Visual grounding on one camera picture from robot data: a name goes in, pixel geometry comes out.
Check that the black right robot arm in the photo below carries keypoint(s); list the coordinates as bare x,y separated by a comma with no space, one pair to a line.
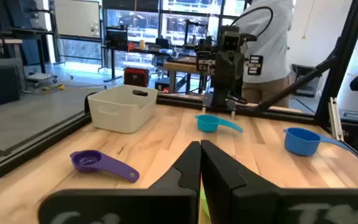
224,96

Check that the person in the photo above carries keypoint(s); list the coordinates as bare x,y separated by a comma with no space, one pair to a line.
269,46

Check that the red and black toolbox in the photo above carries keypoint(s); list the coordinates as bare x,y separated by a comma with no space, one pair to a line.
136,77

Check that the silver metal bracket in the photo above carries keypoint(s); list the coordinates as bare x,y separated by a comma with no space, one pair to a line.
336,118

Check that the black desk with monitor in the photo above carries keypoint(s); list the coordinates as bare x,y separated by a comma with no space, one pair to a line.
117,39

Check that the teal measuring cup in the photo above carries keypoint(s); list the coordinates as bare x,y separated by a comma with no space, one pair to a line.
207,124

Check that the wooden workbench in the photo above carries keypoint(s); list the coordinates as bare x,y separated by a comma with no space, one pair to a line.
180,66

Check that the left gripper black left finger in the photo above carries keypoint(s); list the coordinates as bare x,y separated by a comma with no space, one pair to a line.
166,199

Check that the white plastic basket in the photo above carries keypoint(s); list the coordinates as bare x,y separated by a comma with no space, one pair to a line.
120,109

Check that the green measuring cup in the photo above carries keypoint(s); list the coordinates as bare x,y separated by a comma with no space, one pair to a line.
204,202

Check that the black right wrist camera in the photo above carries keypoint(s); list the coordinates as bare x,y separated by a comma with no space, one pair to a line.
231,40

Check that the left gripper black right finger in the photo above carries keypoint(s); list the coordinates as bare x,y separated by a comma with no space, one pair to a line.
244,202

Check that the purple measuring cup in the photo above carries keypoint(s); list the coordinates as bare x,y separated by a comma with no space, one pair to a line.
104,163

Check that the white whiteboard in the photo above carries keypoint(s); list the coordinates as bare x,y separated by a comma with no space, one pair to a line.
76,17

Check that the blue measuring cup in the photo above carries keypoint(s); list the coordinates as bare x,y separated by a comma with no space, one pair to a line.
301,143

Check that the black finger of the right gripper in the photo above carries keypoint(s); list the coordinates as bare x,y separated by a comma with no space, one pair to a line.
223,67
236,67

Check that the yellow hanging cone marker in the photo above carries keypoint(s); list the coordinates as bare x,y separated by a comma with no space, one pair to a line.
304,36

